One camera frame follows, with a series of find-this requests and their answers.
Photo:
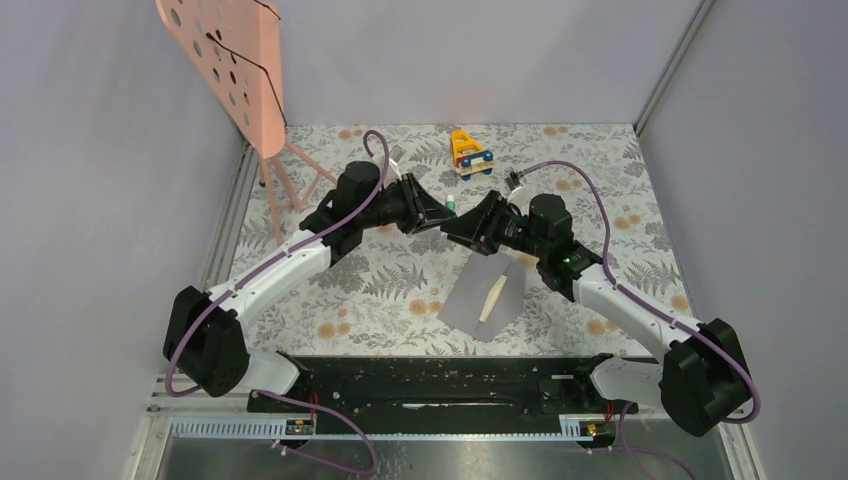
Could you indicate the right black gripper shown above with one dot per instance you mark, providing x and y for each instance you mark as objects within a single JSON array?
[{"x": 473, "y": 226}]

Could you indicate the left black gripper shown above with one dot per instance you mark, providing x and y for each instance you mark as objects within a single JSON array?
[{"x": 422, "y": 209}]

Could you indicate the grey lavender envelope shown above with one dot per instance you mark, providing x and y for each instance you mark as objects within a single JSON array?
[{"x": 463, "y": 305}]

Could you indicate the beige lined letter paper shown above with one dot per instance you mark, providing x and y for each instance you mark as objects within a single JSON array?
[{"x": 492, "y": 298}]

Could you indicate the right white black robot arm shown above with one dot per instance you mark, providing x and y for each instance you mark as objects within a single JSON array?
[{"x": 700, "y": 377}]

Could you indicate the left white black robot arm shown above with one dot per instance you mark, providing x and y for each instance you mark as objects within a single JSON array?
[{"x": 205, "y": 338}]

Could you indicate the yellow blue toy car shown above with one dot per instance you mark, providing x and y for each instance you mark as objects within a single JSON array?
[{"x": 469, "y": 156}]

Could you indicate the pink perforated music stand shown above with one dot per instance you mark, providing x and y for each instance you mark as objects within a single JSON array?
[{"x": 236, "y": 47}]

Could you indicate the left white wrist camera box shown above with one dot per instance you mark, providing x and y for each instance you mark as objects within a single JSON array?
[{"x": 396, "y": 154}]

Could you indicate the white slotted cable duct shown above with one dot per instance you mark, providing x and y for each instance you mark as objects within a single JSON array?
[{"x": 302, "y": 427}]

